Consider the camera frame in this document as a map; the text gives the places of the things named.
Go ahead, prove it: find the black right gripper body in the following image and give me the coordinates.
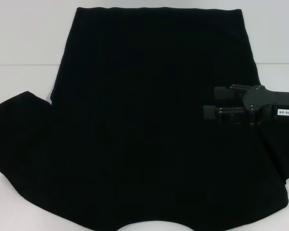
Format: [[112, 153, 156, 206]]
[[242, 84, 289, 127]]

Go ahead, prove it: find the black shirt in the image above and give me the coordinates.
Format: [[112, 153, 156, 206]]
[[0, 7, 289, 231]]

